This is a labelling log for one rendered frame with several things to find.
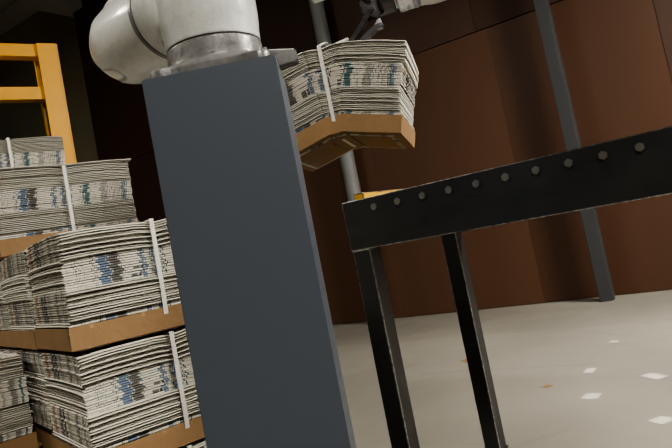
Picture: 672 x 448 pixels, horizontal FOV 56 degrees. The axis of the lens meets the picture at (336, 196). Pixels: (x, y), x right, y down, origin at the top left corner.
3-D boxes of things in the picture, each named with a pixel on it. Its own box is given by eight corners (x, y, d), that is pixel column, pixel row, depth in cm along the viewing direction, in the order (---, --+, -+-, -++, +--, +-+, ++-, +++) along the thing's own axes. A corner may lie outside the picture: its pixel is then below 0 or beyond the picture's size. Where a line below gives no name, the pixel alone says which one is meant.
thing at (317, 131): (279, 162, 157) (272, 147, 158) (310, 172, 185) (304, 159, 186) (334, 131, 154) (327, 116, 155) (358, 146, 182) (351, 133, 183)
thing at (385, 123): (336, 131, 154) (337, 113, 154) (360, 146, 182) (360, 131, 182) (401, 132, 150) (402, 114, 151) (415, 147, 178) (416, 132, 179)
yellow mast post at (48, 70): (104, 454, 274) (35, 42, 286) (98, 451, 281) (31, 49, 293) (125, 446, 279) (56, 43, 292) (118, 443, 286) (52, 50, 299)
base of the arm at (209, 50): (295, 51, 94) (288, 15, 94) (148, 80, 93) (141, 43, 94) (303, 81, 112) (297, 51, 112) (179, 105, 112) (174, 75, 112)
